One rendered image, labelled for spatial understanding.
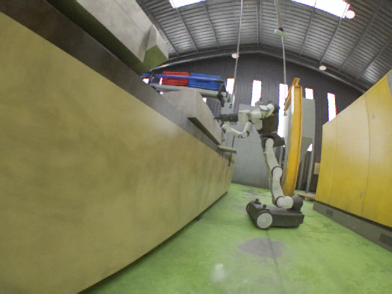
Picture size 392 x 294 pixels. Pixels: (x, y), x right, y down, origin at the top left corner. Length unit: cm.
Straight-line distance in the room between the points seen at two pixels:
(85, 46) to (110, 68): 9
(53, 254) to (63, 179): 19
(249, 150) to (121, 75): 715
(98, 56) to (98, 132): 18
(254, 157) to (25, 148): 735
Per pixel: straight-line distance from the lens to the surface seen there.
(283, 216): 190
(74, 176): 41
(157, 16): 1162
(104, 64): 44
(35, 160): 36
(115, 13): 51
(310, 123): 974
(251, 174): 737
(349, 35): 1191
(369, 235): 230
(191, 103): 102
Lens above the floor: 54
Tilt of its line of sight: 6 degrees up
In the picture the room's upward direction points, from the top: 11 degrees clockwise
